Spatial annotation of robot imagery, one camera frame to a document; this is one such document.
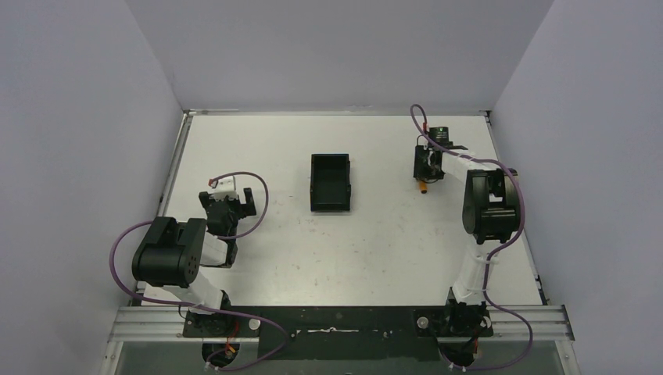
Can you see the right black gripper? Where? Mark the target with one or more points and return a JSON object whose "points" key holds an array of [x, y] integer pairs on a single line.
{"points": [[419, 172]]}

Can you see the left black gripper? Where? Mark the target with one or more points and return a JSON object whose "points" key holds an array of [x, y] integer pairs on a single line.
{"points": [[227, 204]]}

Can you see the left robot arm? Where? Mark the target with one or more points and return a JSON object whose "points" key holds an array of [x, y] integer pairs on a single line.
{"points": [[172, 254]]}

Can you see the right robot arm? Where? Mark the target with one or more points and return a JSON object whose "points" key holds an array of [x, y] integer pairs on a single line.
{"points": [[490, 214]]}

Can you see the black plastic bin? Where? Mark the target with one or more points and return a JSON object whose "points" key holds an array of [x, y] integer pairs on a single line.
{"points": [[330, 184]]}

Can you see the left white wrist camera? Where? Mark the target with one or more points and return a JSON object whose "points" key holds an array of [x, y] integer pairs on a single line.
{"points": [[223, 186]]}

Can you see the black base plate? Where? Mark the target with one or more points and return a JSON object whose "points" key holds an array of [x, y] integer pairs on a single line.
{"points": [[255, 323]]}

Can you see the aluminium front rail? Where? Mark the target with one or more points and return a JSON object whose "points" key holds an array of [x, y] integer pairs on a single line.
{"points": [[515, 323]]}

